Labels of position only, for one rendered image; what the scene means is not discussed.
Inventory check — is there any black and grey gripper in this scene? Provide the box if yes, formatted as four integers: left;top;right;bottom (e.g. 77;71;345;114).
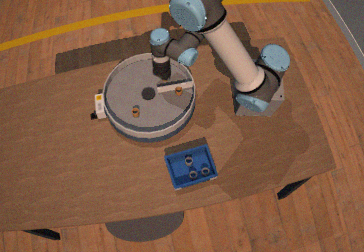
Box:
152;55;172;82

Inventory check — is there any grey round turntable disc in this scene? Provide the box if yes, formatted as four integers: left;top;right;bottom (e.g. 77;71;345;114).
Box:
91;53;196;143

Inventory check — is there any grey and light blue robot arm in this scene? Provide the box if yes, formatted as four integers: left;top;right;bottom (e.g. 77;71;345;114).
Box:
150;0;290;112

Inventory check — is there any blue crate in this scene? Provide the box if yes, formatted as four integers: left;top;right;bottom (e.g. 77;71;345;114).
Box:
164;144;218;191

